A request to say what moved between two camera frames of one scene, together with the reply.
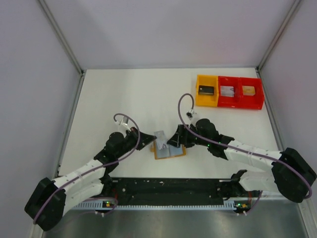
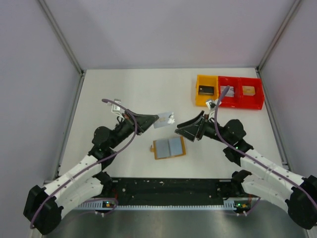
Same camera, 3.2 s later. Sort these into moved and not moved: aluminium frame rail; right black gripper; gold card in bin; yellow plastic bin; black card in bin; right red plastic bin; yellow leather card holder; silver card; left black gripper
Moved: left black gripper; right black gripper; silver card
Not moved: yellow leather card holder; black card in bin; gold card in bin; right red plastic bin; yellow plastic bin; aluminium frame rail
